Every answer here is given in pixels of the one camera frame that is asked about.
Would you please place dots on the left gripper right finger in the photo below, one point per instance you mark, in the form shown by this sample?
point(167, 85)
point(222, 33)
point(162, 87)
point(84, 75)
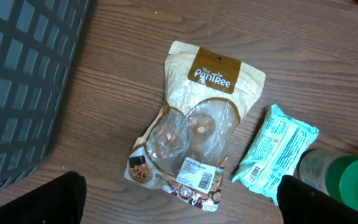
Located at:
point(300, 203)

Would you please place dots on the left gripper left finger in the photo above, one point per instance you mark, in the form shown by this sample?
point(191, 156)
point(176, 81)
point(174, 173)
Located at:
point(62, 200)

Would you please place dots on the green lidded jar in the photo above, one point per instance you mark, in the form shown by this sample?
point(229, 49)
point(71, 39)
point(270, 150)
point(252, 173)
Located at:
point(333, 173)

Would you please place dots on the teal packet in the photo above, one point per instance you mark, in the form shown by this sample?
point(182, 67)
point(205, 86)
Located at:
point(275, 152)

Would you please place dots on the brown Pantree snack pouch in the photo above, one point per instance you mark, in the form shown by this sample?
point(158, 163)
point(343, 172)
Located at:
point(184, 151)

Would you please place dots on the grey plastic mesh basket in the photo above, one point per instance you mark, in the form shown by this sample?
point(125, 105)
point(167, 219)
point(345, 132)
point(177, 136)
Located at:
point(40, 46)

